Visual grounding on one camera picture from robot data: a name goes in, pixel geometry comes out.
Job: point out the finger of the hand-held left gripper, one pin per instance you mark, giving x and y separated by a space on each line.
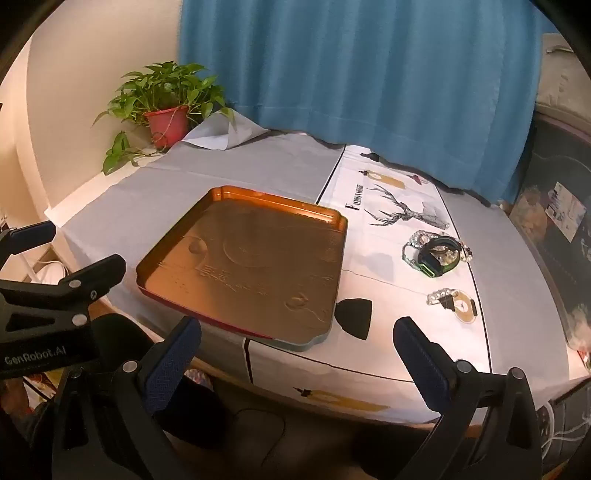
39 231
99 274

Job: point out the red patterned bag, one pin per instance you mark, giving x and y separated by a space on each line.
39 383

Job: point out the blue curtain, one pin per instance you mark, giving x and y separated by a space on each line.
369 69

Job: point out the red flowerpot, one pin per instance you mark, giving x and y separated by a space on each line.
167 124

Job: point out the black green wrist watch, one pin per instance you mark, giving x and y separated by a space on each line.
427 254

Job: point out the gold metal tray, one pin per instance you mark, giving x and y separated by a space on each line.
258 258

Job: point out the green pothos plant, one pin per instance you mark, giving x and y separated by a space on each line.
161 85

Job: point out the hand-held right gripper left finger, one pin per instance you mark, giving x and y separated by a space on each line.
168 364

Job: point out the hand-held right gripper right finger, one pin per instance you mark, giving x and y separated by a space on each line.
420 360

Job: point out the person's black pants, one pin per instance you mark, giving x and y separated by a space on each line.
120 332

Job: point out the grey tablecloth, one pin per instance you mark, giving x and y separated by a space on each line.
184 175

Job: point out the white printed cloth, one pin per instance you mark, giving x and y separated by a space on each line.
392 286

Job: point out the dark printed blanket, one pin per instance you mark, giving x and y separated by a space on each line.
558 240

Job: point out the white object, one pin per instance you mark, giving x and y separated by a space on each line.
46 273

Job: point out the beige cushion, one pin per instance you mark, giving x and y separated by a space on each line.
561 74

